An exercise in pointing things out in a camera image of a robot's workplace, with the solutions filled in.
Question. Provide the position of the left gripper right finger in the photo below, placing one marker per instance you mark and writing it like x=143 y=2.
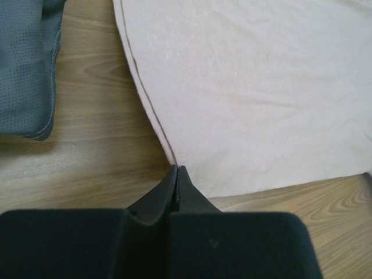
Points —
x=208 y=243

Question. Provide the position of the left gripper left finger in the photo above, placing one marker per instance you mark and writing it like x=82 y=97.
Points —
x=89 y=243

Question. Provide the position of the beige t shirt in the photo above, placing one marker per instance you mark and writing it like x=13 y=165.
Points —
x=254 y=95

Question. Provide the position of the grey t shirt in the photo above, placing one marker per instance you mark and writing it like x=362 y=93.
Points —
x=30 y=42

